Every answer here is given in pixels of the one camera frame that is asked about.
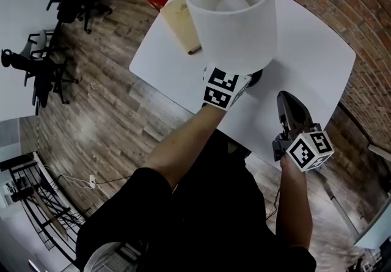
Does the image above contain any white square table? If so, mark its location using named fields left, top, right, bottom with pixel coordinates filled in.
left=128, top=0, right=357, bottom=171

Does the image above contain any grey office chair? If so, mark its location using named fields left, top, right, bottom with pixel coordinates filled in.
left=27, top=29, right=57, bottom=59

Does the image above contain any person's left forearm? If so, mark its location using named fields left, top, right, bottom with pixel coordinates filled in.
left=142, top=102, right=227, bottom=193

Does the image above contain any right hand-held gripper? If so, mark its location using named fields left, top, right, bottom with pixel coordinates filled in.
left=271, top=90, right=335, bottom=173

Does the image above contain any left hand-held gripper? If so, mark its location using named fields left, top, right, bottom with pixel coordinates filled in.
left=202, top=65, right=253, bottom=111

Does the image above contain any thin black cable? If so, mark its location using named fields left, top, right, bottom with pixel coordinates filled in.
left=95, top=174, right=133, bottom=186

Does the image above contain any white worn bag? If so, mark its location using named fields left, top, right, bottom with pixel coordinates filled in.
left=84, top=241, right=148, bottom=272

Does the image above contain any white table lamp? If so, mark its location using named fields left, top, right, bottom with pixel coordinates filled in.
left=182, top=0, right=278, bottom=89

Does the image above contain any person's black shirt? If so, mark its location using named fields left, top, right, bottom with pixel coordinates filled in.
left=75, top=128, right=317, bottom=272

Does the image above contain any light wooden plank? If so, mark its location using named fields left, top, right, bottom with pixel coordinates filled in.
left=368, top=143, right=391, bottom=156

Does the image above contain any person's right forearm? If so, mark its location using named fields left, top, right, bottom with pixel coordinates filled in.
left=276, top=154, right=314, bottom=249

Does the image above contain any white side table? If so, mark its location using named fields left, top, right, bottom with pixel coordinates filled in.
left=353, top=194, right=391, bottom=250

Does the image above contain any black metal rack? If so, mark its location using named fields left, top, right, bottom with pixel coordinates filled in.
left=0, top=156, right=90, bottom=267

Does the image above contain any white cable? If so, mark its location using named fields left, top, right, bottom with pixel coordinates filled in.
left=42, top=164, right=92, bottom=189

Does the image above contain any beige book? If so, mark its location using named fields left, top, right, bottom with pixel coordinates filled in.
left=160, top=0, right=203, bottom=56

